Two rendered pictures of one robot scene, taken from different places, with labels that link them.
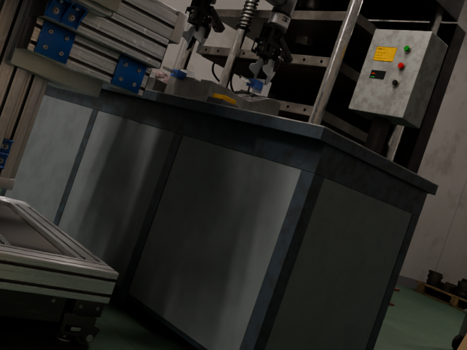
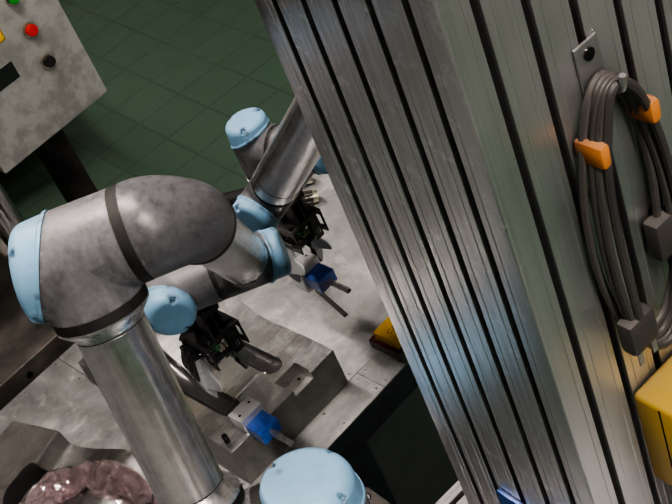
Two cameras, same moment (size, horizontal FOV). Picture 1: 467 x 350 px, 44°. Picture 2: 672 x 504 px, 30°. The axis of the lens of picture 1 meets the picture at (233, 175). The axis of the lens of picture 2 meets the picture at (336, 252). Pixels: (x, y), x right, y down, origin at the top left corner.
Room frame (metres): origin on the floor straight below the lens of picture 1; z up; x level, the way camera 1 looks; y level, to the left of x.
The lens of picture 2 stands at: (1.66, 1.76, 2.41)
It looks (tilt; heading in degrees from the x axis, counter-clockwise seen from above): 39 degrees down; 282
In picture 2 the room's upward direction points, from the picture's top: 24 degrees counter-clockwise
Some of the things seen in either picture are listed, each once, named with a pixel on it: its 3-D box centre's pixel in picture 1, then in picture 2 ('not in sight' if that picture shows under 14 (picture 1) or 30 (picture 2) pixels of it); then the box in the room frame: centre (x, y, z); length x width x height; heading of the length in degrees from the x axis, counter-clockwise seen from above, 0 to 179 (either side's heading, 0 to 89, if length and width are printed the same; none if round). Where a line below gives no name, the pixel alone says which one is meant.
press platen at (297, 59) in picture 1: (299, 78); not in sight; (3.42, -0.18, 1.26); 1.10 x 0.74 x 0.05; 43
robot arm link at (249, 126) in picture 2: (285, 1); (256, 144); (2.09, 0.03, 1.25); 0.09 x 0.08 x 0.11; 148
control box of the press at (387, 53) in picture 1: (358, 187); (104, 233); (2.67, -0.57, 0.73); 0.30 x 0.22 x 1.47; 43
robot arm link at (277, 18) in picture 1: (279, 22); not in sight; (2.09, 0.03, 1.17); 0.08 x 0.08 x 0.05
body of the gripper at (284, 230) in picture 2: (269, 42); (289, 214); (2.09, 0.03, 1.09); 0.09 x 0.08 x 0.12; 133
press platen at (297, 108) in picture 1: (285, 119); not in sight; (3.42, -0.18, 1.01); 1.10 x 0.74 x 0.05; 43
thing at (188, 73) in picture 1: (176, 73); (267, 429); (2.21, 0.33, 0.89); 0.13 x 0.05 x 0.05; 133
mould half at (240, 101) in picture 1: (233, 104); (200, 359); (2.35, 0.09, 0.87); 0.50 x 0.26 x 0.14; 133
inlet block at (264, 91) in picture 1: (252, 82); (324, 279); (2.08, 0.04, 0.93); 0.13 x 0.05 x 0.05; 133
